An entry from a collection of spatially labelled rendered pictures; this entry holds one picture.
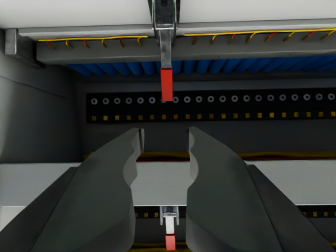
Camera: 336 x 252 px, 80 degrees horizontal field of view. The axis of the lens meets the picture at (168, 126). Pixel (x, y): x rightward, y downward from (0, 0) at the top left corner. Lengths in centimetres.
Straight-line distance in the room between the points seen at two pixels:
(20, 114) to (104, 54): 13
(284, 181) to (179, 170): 11
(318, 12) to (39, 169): 32
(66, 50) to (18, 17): 5
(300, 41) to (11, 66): 33
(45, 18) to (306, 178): 31
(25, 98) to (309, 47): 34
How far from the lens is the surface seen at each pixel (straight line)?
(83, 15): 23
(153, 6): 20
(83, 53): 27
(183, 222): 50
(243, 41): 26
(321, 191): 27
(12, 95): 30
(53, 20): 26
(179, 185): 22
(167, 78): 21
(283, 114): 40
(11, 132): 29
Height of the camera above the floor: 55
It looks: 14 degrees up
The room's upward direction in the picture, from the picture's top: 179 degrees clockwise
